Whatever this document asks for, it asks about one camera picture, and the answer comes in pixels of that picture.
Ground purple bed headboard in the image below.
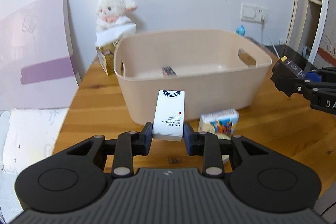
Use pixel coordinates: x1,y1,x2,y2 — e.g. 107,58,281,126
1,0,80,110

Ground white pillow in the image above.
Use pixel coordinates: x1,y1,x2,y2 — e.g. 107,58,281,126
1,108,69,174

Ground gold tissue box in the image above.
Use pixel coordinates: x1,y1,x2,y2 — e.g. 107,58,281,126
95,23,136,75

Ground colourful tissue pack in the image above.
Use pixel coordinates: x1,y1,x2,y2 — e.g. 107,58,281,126
198,109,239,135

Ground round decorated tin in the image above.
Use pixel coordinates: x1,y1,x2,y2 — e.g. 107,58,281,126
215,133,231,163

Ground long black Sanrio box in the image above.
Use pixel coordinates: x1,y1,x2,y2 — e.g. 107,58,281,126
162,66,177,77

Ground white card box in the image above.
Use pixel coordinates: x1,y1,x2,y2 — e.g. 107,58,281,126
153,90,185,141

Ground white plush lamb toy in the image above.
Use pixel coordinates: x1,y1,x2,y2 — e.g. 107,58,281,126
96,0,138,31

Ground beige plastic storage basket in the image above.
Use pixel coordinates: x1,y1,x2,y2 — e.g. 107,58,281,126
114,30,272,124

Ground small blue bird figurine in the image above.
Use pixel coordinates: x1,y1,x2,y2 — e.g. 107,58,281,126
235,25,246,36

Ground white wall switch socket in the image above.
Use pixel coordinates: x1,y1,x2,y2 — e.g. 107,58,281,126
240,3,268,24

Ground white power cable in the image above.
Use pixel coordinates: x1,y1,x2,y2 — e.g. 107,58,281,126
260,15,280,58

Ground white shelf unit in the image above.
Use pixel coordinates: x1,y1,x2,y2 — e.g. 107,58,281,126
286,0,335,68

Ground small black cube box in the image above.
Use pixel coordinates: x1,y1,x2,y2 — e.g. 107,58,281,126
280,56,306,79

